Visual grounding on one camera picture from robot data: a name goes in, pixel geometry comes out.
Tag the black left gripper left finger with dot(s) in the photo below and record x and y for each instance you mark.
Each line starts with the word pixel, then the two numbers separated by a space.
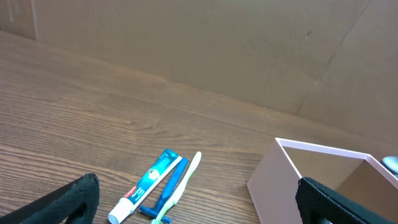
pixel 76 202

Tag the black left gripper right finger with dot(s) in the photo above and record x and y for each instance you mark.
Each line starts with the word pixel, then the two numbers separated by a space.
pixel 318 204

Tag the white cardboard box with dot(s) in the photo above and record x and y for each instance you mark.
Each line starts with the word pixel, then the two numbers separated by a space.
pixel 357 176

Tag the clear pump soap bottle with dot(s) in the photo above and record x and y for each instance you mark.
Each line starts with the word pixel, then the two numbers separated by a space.
pixel 391 164

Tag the green white toothbrush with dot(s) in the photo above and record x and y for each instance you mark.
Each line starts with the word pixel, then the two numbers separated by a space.
pixel 177 194

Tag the white teal toothpaste tube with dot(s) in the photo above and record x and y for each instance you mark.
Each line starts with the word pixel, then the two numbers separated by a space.
pixel 133 198

